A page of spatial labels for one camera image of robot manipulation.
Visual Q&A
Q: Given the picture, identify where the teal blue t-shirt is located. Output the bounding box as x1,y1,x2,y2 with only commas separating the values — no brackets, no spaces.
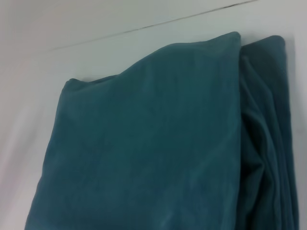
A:
24,31,301,230

